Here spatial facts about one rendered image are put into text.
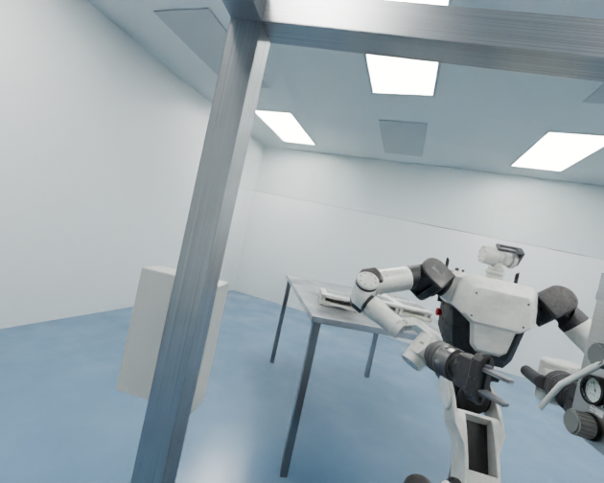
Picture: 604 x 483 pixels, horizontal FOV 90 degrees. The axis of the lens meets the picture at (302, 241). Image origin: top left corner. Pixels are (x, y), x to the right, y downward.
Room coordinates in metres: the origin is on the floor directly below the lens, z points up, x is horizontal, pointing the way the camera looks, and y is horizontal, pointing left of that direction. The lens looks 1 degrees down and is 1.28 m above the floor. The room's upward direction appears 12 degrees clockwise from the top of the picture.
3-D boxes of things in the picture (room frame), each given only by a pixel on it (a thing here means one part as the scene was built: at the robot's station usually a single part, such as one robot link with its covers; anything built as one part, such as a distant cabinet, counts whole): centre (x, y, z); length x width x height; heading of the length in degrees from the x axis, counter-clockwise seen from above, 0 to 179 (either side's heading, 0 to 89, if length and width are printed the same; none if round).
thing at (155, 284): (0.64, 0.22, 1.02); 0.17 x 0.06 x 0.26; 81
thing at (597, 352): (0.39, -0.41, 1.22); 0.03 x 0.02 x 0.04; 171
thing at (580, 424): (0.40, -0.42, 1.12); 0.03 x 0.02 x 0.05; 171
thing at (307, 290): (2.43, -0.57, 0.88); 1.50 x 1.10 x 0.04; 8
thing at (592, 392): (0.40, -0.42, 1.17); 0.04 x 0.01 x 0.04; 171
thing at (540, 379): (0.89, -0.80, 1.02); 0.11 x 0.11 x 0.11; 73
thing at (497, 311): (1.17, -0.72, 1.15); 0.34 x 0.30 x 0.36; 81
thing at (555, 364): (0.91, -0.85, 1.04); 0.13 x 0.07 x 0.09; 93
